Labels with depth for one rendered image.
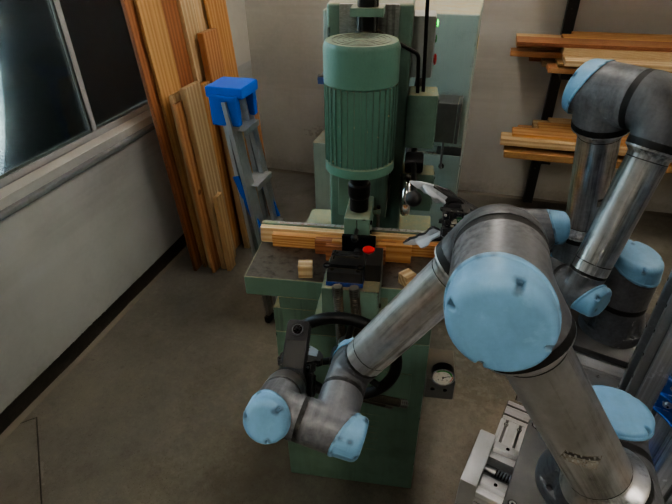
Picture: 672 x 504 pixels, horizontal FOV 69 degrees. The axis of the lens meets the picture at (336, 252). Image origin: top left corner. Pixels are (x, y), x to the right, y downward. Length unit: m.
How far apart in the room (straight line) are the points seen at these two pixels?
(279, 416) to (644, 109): 0.83
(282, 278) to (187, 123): 1.43
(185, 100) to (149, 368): 1.27
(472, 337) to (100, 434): 1.91
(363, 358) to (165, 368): 1.69
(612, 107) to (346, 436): 0.78
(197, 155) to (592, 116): 1.96
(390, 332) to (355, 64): 0.60
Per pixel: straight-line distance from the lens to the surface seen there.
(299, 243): 1.42
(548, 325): 0.53
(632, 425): 0.91
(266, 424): 0.80
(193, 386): 2.32
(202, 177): 2.68
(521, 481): 1.07
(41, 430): 2.42
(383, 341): 0.80
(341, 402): 0.83
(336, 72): 1.14
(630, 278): 1.29
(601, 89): 1.12
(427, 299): 0.73
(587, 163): 1.21
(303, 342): 0.96
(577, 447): 0.71
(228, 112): 2.05
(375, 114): 1.16
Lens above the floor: 1.69
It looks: 34 degrees down
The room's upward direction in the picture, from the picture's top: 1 degrees counter-clockwise
